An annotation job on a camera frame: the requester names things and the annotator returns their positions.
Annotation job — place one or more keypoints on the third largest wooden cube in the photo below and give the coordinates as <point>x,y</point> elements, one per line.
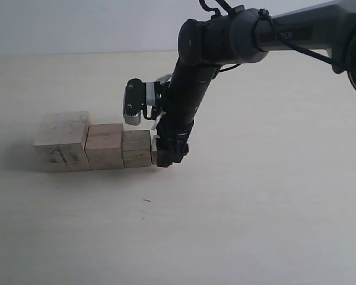
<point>136,148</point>

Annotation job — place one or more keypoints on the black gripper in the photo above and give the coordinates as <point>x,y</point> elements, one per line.
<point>174,129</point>

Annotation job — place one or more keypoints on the second largest wooden cube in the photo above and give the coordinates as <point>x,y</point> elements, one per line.
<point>104,146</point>

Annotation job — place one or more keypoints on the smallest wooden cube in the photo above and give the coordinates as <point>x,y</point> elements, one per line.
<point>154,150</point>

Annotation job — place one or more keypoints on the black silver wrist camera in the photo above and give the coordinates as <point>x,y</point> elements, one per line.
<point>144,99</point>

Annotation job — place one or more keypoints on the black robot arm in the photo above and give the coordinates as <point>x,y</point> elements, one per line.
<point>326,32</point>

